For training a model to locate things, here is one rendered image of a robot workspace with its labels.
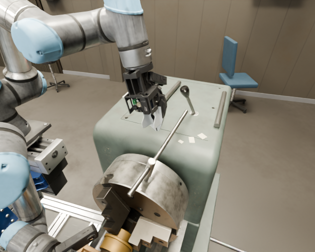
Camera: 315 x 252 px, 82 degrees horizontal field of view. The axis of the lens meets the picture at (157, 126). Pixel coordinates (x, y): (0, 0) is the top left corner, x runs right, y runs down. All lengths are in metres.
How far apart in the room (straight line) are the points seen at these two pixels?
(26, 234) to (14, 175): 0.29
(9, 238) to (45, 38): 0.55
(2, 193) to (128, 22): 0.42
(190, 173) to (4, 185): 0.48
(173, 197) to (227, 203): 1.49
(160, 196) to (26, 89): 0.69
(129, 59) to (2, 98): 0.59
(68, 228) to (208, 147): 1.36
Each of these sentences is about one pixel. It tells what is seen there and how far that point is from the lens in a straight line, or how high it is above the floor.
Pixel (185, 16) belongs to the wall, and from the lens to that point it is 3.56.
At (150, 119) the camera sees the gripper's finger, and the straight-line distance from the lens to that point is 0.56.
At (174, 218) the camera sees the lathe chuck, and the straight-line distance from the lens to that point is 0.58.
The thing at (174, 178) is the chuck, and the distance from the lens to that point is 0.60.
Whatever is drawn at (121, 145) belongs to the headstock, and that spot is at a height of 1.21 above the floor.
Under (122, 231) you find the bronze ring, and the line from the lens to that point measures 0.62.
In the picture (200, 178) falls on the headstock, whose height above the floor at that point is 1.17.
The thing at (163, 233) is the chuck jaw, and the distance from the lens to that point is 0.62.
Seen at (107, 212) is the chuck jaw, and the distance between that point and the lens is 0.60.
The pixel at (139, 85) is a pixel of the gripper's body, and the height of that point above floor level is 1.48.
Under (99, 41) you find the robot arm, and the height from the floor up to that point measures 1.57.
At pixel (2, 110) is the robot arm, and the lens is 0.91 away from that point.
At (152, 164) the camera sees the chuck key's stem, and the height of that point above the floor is 1.32.
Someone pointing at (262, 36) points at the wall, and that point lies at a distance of 3.64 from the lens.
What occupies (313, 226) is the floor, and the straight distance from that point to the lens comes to 2.28.
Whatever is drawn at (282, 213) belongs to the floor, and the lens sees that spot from 2.21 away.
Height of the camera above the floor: 1.68
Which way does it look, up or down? 38 degrees down
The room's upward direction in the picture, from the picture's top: straight up
